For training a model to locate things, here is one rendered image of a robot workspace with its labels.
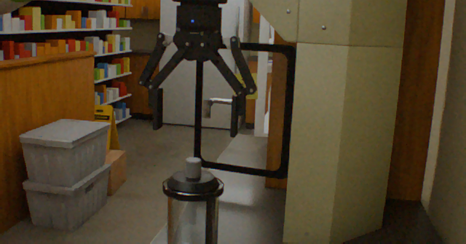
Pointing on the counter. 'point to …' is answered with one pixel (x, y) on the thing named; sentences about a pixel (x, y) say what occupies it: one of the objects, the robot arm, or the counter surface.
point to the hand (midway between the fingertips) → (195, 125)
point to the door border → (283, 116)
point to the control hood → (279, 13)
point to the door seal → (285, 113)
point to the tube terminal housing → (344, 108)
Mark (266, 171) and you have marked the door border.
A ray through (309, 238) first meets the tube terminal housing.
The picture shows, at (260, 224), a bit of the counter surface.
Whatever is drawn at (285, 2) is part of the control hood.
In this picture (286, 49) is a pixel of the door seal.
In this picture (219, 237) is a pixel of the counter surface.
